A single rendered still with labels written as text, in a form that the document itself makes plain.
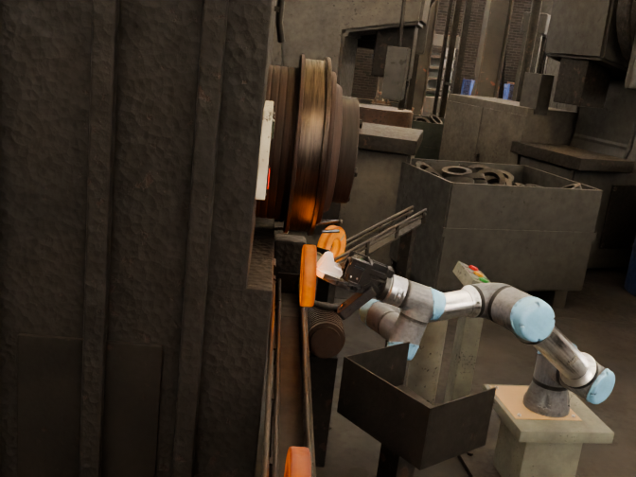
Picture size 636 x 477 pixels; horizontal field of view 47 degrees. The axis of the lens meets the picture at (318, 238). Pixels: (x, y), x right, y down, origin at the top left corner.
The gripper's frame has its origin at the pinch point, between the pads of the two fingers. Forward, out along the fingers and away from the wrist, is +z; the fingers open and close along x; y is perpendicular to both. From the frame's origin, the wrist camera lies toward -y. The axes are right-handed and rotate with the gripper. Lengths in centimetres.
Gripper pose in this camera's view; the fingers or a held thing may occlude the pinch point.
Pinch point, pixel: (309, 268)
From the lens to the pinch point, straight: 180.6
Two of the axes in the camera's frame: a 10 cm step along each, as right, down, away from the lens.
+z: -9.3, -3.4, -1.4
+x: 0.4, 2.8, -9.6
